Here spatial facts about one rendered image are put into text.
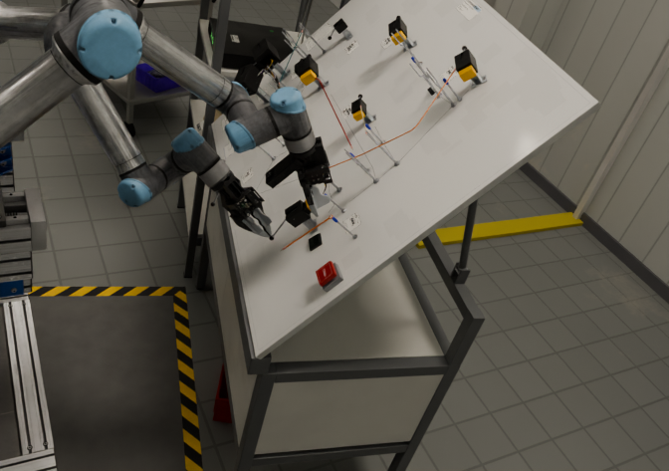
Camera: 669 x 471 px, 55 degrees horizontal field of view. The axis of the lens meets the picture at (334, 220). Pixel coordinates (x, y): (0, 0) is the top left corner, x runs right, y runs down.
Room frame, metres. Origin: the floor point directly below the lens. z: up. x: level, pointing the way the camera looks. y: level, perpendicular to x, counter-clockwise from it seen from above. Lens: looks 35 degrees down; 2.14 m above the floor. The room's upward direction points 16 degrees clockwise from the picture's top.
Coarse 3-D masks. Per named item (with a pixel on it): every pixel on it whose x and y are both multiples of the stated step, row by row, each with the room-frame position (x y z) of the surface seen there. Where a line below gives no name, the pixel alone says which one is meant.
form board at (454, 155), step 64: (384, 0) 2.24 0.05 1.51; (448, 0) 2.03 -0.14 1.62; (320, 64) 2.13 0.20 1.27; (384, 64) 1.92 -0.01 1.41; (448, 64) 1.76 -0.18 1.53; (512, 64) 1.63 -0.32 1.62; (320, 128) 1.81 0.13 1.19; (384, 128) 1.65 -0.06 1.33; (448, 128) 1.53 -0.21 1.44; (512, 128) 1.42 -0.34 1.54; (384, 192) 1.43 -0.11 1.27; (448, 192) 1.33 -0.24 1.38; (256, 256) 1.44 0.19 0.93; (320, 256) 1.33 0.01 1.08; (384, 256) 1.24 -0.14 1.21; (256, 320) 1.23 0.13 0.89
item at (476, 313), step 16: (432, 240) 1.68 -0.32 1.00; (432, 256) 1.63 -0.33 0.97; (448, 256) 1.62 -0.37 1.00; (448, 272) 1.54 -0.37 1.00; (464, 272) 1.50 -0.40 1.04; (448, 288) 1.51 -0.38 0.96; (464, 288) 1.49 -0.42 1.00; (464, 304) 1.42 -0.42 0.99; (464, 320) 1.39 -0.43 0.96; (480, 320) 1.37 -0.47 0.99; (464, 336) 1.36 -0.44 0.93; (448, 352) 1.39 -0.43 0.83; (464, 352) 1.37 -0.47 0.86
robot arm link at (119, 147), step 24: (48, 24) 1.37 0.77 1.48; (48, 48) 1.33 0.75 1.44; (72, 96) 1.31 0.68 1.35; (96, 96) 1.32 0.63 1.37; (96, 120) 1.29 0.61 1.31; (120, 120) 1.33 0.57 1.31; (120, 144) 1.29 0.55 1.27; (120, 168) 1.27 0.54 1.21; (144, 168) 1.30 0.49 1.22; (120, 192) 1.25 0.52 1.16; (144, 192) 1.25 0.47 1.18
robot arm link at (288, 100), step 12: (276, 96) 1.34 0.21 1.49; (288, 96) 1.33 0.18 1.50; (300, 96) 1.34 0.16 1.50; (276, 108) 1.31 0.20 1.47; (288, 108) 1.31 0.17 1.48; (300, 108) 1.33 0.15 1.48; (276, 120) 1.30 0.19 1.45; (288, 120) 1.31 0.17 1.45; (300, 120) 1.33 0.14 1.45; (288, 132) 1.33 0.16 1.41; (300, 132) 1.33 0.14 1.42
